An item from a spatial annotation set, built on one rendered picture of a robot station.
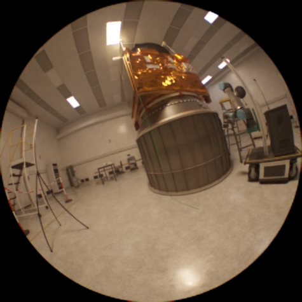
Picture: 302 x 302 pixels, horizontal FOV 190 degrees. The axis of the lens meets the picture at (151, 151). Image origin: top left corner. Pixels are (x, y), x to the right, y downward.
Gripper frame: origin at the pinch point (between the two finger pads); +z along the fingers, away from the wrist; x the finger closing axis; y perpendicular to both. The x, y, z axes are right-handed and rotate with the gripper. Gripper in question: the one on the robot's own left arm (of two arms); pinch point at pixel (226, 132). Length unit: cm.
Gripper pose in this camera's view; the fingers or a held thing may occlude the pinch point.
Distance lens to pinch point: 149.7
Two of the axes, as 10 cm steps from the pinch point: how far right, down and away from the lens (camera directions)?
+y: -3.6, -2.9, 8.9
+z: 2.9, 8.7, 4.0
